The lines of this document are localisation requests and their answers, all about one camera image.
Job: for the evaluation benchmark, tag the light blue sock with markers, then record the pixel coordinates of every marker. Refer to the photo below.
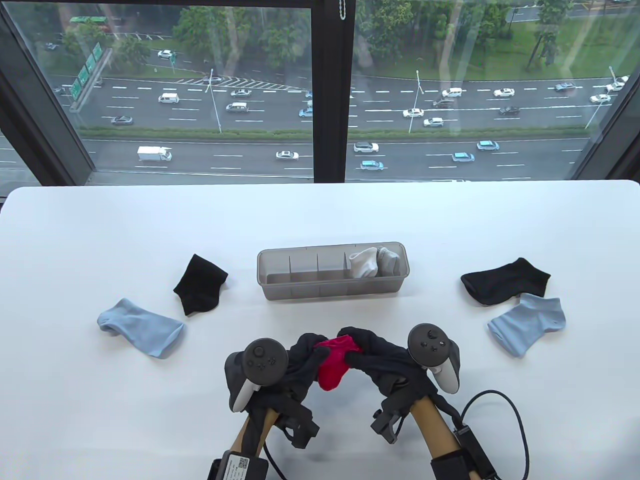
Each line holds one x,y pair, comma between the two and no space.
140,327
530,322

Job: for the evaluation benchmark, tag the grey white tracking controller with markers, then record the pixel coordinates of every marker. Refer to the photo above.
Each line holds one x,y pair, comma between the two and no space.
265,360
430,342

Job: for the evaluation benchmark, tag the person's left forearm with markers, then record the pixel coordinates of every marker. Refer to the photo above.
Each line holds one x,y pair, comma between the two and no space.
250,432

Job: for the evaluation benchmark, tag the black sock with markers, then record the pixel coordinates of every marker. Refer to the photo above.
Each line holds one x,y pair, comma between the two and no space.
200,285
505,282

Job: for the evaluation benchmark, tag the person's left hand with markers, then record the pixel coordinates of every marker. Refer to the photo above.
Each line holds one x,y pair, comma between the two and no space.
302,360

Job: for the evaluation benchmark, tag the grey sock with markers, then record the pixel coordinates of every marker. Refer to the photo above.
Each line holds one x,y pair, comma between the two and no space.
384,251
390,264

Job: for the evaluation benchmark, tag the white sock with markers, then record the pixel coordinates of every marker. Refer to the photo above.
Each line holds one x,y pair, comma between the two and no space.
361,267
369,255

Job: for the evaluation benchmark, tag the black labelled sensor box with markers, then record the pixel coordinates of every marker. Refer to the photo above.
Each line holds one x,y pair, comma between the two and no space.
475,452
242,465

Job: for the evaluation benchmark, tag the grey plastic divided organizer box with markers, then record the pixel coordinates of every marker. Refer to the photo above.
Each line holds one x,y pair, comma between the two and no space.
310,287

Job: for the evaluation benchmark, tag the person's right hand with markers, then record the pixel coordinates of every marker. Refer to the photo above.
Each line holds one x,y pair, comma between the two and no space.
390,365

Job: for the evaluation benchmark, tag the pink sock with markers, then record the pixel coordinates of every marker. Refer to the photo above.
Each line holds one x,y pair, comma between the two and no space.
342,345
332,372

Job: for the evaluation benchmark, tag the person's right forearm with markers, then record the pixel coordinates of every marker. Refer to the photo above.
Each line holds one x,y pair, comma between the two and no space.
435,427

